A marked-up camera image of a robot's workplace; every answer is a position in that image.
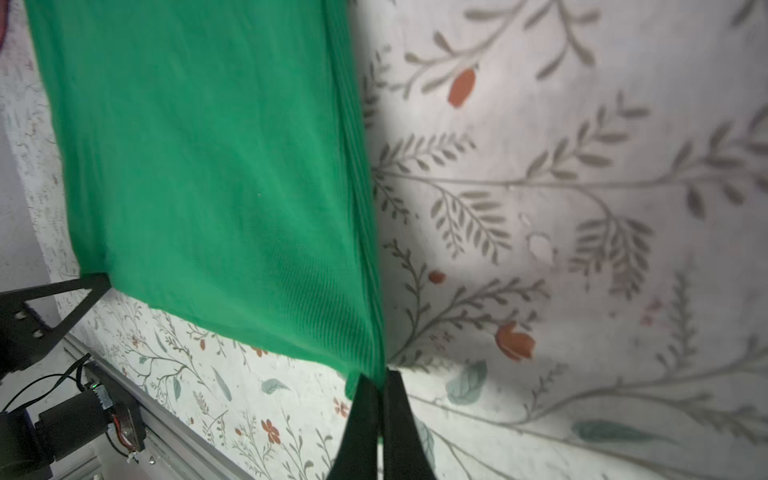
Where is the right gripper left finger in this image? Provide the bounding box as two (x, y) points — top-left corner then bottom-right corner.
(327, 376), (381, 480)

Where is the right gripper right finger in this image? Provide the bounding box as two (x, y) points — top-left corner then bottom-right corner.
(382, 370), (436, 480)

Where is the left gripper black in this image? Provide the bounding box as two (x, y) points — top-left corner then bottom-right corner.
(1, 273), (112, 379)

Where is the green tank top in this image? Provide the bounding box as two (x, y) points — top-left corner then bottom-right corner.
(26, 1), (387, 387)

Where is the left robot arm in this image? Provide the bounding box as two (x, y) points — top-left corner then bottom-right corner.
(1, 273), (147, 479)

